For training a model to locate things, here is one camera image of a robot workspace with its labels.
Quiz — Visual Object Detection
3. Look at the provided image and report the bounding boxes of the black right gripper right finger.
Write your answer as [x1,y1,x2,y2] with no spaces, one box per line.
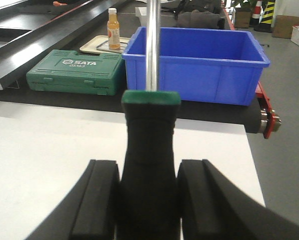
[177,159,299,240]

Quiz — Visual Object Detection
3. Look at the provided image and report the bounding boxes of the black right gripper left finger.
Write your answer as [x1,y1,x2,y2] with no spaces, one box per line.
[27,160,119,240]

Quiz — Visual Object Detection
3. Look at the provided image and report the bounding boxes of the green handled screwdriver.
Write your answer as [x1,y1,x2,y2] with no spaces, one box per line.
[116,0,181,240]

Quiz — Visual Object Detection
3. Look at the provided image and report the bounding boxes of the beige plastic tray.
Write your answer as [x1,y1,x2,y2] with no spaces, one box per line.
[79,35,130,54]

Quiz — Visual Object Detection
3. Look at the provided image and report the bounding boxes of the large blue plastic bin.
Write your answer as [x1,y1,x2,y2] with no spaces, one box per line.
[121,26,271,106]

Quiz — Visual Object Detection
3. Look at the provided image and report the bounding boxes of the green SATA tool case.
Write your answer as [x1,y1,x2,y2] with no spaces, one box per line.
[26,49,126,96]

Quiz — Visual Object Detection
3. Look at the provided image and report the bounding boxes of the orange juice bottle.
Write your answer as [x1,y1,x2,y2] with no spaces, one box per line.
[107,7,121,50]

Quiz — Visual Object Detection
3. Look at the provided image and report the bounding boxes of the dark clothing pile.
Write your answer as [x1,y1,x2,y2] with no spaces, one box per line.
[176,10,225,30]

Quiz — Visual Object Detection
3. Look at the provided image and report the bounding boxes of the yellow black traffic cone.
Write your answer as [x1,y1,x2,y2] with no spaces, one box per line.
[253,0,276,33]

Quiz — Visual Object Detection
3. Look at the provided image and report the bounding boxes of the orange white traffic cone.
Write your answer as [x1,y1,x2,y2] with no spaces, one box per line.
[249,0,263,27]

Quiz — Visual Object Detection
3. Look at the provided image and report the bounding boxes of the brown cardboard box on floor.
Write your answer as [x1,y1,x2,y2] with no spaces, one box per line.
[272,15,299,39]

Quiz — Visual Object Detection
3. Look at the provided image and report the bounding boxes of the small cardboard box by plant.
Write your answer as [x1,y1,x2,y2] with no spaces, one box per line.
[233,7,251,29]

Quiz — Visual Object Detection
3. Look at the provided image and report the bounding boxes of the red conveyor roller bracket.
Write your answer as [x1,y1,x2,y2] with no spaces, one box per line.
[255,81,282,139]

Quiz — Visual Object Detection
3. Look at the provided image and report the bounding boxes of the black angled metal rail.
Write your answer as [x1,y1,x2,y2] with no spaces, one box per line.
[0,0,126,91]

